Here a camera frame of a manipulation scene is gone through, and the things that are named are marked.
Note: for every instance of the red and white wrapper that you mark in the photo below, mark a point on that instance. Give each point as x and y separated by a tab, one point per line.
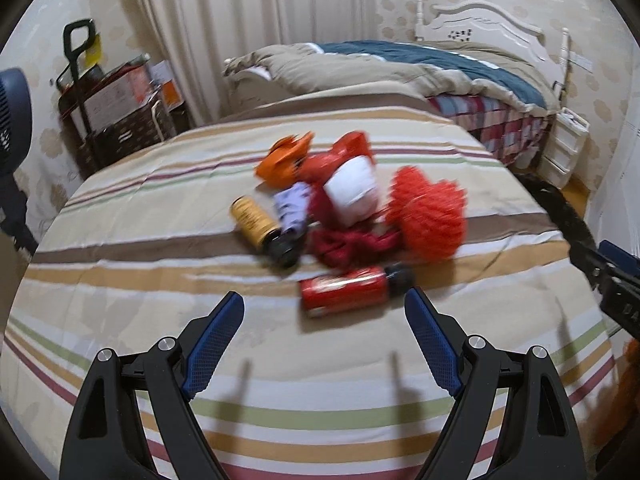
344	201

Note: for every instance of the dark blue standing fan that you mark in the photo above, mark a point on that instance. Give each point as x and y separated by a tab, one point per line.
16	139

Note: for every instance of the white wooden headboard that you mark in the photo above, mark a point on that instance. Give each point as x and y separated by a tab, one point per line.
487	23

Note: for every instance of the cardboard box with labels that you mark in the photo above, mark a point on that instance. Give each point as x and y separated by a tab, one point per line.
119	98

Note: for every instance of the black trash bin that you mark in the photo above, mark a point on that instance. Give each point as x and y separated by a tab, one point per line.
560	211

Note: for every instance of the cream curtain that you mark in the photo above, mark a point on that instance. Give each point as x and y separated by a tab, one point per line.
197	36

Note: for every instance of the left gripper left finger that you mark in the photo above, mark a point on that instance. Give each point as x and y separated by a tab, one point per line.
105	438

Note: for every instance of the dark woven basket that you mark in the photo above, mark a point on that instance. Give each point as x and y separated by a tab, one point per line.
148	125

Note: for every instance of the yellow cylindrical bottle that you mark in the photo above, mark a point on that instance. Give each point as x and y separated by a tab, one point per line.
257	226

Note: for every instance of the plaid bed sheet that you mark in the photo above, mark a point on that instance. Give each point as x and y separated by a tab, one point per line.
503	131

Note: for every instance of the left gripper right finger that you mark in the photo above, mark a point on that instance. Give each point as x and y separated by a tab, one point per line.
538	439

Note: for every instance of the beige and blue duvet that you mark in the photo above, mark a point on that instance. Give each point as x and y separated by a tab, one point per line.
429	68

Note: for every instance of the red can black cap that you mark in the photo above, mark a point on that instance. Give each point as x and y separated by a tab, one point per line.
363	288

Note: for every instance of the white door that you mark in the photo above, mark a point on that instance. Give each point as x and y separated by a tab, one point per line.
613	212

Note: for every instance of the white plastic drawer unit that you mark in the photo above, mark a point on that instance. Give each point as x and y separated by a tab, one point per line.
563	148

